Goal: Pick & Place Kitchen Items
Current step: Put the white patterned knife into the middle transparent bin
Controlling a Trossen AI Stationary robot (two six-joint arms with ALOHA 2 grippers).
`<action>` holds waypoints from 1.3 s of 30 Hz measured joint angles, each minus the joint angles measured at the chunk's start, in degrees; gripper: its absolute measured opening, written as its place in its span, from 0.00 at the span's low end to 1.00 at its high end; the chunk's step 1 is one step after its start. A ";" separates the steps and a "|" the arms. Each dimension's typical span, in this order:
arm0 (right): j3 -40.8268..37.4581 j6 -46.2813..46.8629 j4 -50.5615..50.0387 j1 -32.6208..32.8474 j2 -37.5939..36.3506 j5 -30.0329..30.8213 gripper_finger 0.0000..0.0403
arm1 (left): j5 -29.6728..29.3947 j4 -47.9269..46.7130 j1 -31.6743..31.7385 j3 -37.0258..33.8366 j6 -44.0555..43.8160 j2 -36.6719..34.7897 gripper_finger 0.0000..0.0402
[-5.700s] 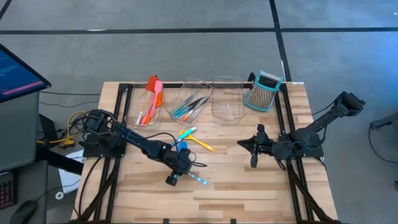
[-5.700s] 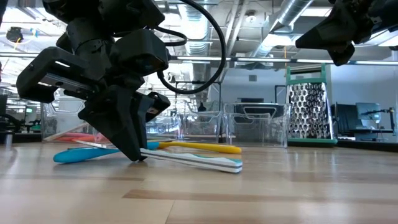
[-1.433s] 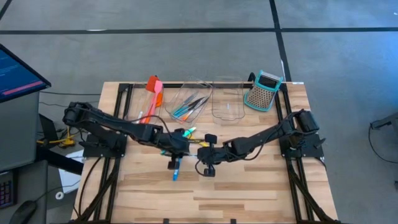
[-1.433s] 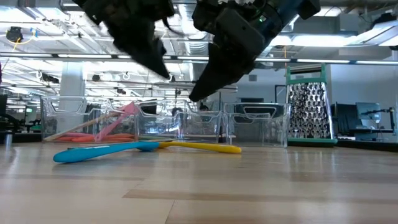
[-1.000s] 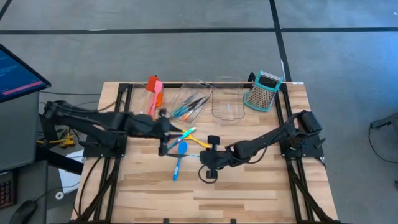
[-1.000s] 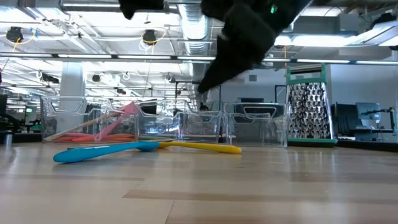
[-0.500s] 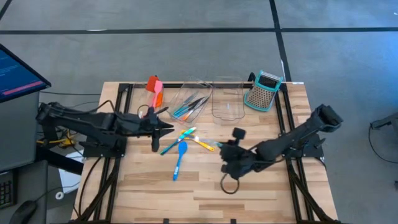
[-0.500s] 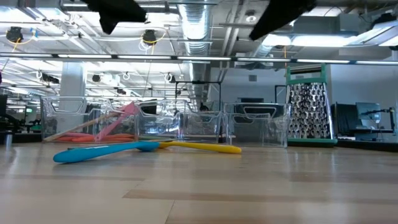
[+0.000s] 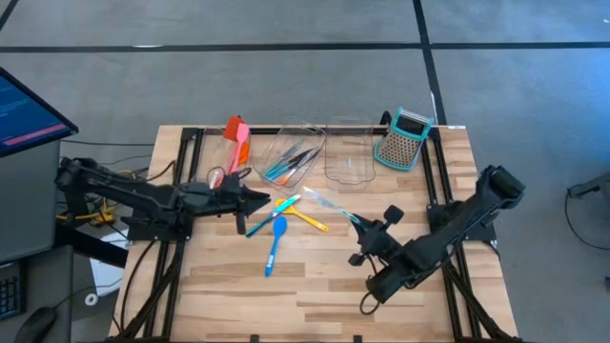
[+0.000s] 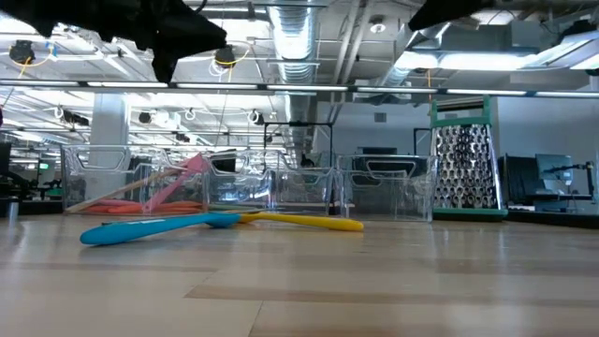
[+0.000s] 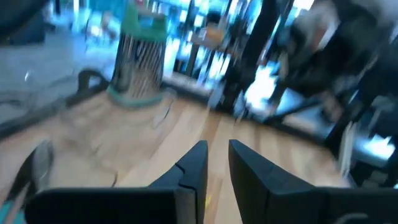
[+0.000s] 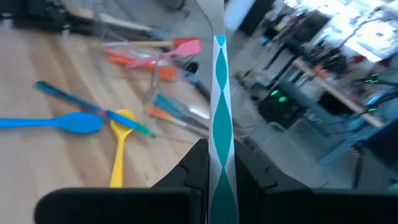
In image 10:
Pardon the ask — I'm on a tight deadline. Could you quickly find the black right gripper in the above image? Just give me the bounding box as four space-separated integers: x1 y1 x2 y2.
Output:
407 0 500 32

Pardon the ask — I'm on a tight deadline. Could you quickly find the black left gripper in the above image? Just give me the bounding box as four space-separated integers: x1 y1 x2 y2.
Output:
88 0 229 84

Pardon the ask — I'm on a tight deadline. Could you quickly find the pink silicone spoon spatula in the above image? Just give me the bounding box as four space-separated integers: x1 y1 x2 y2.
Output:
141 153 211 214

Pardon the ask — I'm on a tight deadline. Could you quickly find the knife green handle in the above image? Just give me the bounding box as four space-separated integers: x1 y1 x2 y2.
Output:
208 203 264 212

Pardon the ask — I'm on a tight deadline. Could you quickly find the red spatula wooden handle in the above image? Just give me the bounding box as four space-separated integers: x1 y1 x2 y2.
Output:
65 167 183 214

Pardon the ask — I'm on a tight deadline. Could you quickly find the blue silicone spoon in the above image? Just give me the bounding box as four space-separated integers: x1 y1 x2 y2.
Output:
79 212 242 246

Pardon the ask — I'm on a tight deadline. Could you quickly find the long ceiling light bar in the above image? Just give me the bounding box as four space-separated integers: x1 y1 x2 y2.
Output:
0 78 599 99

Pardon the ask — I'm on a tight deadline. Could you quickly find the white pillar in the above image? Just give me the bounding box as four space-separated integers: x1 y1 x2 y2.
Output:
85 92 131 201

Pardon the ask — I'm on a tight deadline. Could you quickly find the teal steel box grater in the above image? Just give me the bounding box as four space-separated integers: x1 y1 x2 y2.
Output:
429 95 509 223

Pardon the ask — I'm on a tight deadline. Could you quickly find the clear plastic bin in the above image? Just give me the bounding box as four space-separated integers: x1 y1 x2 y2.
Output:
60 143 211 216
205 149 337 215
334 154 439 223

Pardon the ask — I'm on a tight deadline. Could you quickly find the background desk monitor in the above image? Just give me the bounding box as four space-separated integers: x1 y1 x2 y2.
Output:
535 153 575 188

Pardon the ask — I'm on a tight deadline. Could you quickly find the yellow silicone spoon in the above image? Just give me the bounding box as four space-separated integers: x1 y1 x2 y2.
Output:
237 212 365 233

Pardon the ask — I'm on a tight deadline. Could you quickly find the black ceiling cable reel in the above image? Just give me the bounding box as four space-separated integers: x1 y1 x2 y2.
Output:
213 45 238 69
7 38 37 66

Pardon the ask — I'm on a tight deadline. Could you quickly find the slanted silver ventilation duct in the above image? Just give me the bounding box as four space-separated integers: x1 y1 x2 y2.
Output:
378 21 450 90

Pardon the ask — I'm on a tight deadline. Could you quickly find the silver metal post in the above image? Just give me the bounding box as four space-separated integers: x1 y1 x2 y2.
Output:
5 196 21 222

